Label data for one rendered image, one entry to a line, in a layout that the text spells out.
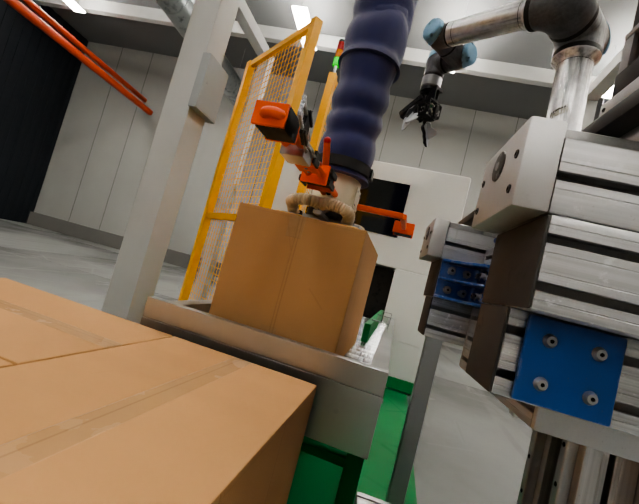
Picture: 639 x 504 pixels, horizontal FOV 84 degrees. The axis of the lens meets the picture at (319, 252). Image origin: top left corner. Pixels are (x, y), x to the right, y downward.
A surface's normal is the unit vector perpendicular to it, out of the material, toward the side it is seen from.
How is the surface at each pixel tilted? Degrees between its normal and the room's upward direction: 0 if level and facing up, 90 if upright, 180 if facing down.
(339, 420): 90
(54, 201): 90
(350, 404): 90
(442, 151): 90
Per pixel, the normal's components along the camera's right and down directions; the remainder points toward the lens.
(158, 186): -0.22, -0.12
